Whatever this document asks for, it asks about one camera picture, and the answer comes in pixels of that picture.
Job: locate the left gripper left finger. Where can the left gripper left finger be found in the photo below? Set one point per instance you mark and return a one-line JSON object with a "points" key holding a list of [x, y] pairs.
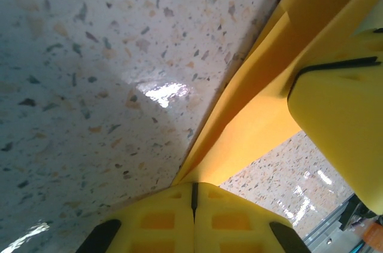
{"points": [[155, 235]]}

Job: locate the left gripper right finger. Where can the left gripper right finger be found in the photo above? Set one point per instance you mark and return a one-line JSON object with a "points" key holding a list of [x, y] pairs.
{"points": [[239, 235]]}

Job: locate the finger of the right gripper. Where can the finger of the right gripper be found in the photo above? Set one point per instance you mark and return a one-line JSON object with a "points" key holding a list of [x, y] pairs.
{"points": [[368, 45], [344, 121]]}

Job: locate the yellow square paper sheet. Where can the yellow square paper sheet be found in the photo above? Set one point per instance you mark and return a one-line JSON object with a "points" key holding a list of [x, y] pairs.
{"points": [[254, 109]]}

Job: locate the aluminium mounting rail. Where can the aluminium mounting rail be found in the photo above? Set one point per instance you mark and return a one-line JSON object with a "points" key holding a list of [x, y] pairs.
{"points": [[326, 235]]}

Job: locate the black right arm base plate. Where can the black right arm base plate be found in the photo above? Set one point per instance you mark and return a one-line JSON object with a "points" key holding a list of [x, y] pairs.
{"points": [[356, 211]]}

